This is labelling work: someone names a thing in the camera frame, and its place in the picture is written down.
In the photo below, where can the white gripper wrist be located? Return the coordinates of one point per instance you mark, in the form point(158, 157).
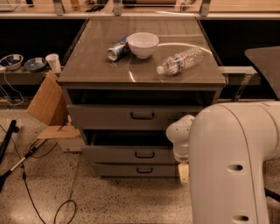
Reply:
point(180, 154)

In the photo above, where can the grey drawer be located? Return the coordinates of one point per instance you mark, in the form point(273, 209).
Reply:
point(127, 146)
point(136, 170)
point(128, 117)

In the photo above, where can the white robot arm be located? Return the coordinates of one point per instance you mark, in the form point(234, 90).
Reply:
point(221, 152)

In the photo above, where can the grey bottom drawer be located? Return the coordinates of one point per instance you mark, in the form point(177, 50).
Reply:
point(136, 170)

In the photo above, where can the grey drawer cabinet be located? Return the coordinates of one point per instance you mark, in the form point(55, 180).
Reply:
point(91, 78)

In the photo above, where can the grey top drawer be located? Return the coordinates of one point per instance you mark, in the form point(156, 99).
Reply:
point(128, 117)

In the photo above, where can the black table stand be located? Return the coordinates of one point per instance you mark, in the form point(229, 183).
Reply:
point(273, 195)

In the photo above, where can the clear plastic water bottle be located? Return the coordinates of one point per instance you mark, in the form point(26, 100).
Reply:
point(181, 61)

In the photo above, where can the white bowl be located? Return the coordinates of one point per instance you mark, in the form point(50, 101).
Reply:
point(143, 44)

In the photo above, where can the crushed blue soda can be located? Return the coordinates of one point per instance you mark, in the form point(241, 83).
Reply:
point(119, 49)

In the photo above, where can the dark side table top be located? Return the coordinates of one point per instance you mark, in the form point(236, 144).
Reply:
point(266, 61)

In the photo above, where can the brown cardboard box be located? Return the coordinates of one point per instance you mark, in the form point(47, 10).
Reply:
point(49, 106)

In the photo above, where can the white paper cup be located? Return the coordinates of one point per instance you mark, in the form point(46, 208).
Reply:
point(54, 62)

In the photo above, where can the black stand leg left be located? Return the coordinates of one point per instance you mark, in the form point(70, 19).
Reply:
point(13, 128)

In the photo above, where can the black and silver pole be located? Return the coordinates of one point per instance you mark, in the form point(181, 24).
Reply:
point(13, 168)

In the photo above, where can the blue bowl right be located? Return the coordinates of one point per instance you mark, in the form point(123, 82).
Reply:
point(35, 65)

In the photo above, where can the grey wall shelf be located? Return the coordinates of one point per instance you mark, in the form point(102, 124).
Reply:
point(22, 77)

